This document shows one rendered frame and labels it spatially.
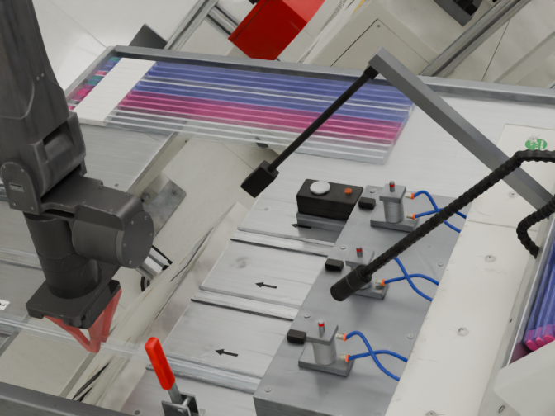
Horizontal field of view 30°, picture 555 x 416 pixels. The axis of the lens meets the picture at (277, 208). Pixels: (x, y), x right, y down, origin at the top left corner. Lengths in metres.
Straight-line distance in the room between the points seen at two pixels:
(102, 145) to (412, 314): 0.60
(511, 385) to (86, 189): 0.46
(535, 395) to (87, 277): 0.49
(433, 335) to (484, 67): 1.53
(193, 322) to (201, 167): 1.50
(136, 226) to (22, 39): 0.21
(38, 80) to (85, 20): 1.80
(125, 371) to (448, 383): 0.68
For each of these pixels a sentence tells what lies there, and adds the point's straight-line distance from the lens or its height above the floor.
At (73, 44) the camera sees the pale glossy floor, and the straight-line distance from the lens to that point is 2.69.
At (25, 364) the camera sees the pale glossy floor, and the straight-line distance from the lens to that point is 2.20.
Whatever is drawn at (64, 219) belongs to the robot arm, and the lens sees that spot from 1.02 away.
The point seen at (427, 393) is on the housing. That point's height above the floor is 1.24.
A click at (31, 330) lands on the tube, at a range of 1.21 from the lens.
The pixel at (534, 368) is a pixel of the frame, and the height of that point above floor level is 1.43.
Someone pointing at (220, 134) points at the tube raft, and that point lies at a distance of 1.44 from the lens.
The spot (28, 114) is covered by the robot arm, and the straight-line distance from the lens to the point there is 0.96.
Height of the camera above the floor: 1.91
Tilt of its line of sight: 45 degrees down
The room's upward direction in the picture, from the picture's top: 48 degrees clockwise
